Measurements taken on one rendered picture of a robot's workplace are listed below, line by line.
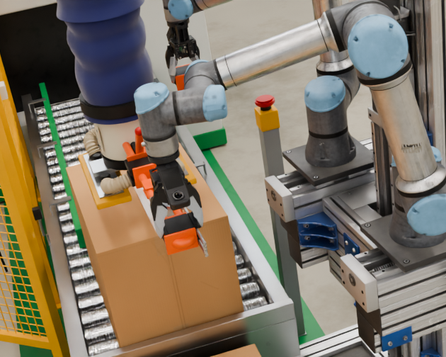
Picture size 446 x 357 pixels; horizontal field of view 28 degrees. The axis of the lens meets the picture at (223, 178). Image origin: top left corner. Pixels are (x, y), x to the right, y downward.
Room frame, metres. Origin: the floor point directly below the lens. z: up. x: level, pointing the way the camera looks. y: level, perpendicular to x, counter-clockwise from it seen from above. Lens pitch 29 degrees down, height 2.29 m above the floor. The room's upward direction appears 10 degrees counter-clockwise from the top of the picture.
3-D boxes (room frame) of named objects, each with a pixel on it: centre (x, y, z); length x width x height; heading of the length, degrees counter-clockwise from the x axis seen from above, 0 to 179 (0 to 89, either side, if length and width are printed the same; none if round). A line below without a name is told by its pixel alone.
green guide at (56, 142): (3.60, 0.74, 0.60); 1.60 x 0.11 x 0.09; 11
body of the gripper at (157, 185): (1.76, 0.12, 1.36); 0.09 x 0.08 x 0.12; 11
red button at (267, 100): (2.81, -0.19, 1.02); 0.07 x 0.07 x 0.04
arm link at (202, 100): (1.76, 0.02, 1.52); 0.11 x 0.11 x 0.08; 86
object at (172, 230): (1.74, 0.13, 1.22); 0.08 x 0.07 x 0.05; 13
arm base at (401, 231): (1.84, -0.47, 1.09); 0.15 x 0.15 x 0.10
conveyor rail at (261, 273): (3.36, 0.09, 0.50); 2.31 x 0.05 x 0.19; 11
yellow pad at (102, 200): (2.30, 0.34, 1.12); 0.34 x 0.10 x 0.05; 13
